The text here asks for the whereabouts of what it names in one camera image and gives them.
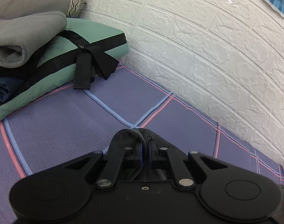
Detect green pillow with black straps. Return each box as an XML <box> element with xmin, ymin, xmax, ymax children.
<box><xmin>0</xmin><ymin>18</ymin><xmax>128</xmax><ymax>121</ymax></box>

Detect purple plaid bed sheet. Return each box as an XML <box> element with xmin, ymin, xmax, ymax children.
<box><xmin>0</xmin><ymin>66</ymin><xmax>284</xmax><ymax>223</ymax></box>

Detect grey folded blanket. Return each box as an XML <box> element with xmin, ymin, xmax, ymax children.
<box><xmin>0</xmin><ymin>11</ymin><xmax>67</xmax><ymax>68</ymax></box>

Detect dark grey pants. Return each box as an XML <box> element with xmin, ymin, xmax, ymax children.
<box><xmin>103</xmin><ymin>127</ymin><xmax>284</xmax><ymax>224</ymax></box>

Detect grey pillow with patterned edge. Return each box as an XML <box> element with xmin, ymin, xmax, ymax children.
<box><xmin>0</xmin><ymin>0</ymin><xmax>86</xmax><ymax>19</ymax></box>

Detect dark blue folded clothing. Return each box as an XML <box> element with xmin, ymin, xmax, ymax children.
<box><xmin>0</xmin><ymin>77</ymin><xmax>24</xmax><ymax>106</ymax></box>

